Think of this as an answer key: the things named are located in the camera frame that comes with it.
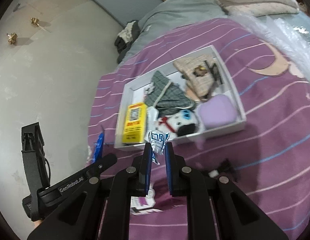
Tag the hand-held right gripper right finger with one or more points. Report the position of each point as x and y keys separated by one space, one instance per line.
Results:
x=169 y=175

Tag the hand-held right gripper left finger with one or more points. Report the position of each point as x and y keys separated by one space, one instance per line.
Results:
x=148 y=175

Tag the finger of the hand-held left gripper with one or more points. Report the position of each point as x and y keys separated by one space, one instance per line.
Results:
x=104 y=163
x=98 y=146

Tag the small white blue sachet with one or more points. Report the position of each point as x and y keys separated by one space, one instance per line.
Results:
x=158 y=140

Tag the yellow packet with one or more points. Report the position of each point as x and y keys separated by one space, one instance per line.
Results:
x=134 y=122

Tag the white black plush toy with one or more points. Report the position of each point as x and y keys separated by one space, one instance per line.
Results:
x=177 y=120

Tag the white cardboard box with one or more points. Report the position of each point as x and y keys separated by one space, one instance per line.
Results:
x=220 y=132

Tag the purple soft pad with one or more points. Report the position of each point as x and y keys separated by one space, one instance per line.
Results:
x=217 y=111

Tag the green plaid pouch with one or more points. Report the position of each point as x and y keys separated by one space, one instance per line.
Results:
x=167 y=92

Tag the beige plaid pouch with bear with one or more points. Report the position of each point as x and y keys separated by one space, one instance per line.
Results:
x=202 y=82

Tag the white purple packet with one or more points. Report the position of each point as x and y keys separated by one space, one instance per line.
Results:
x=143 y=202

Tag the black fabric bundle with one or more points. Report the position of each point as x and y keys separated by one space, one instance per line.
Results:
x=226 y=167

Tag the black and white cloth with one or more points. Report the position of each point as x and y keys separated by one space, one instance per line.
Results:
x=122 y=47

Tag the gold crumpled wrapper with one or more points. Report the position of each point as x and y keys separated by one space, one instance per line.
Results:
x=12 y=38
x=34 y=21

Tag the grey quilt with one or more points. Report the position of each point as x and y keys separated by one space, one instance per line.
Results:
x=182 y=7

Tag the clear plastic bag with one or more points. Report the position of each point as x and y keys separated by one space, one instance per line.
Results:
x=290 y=37

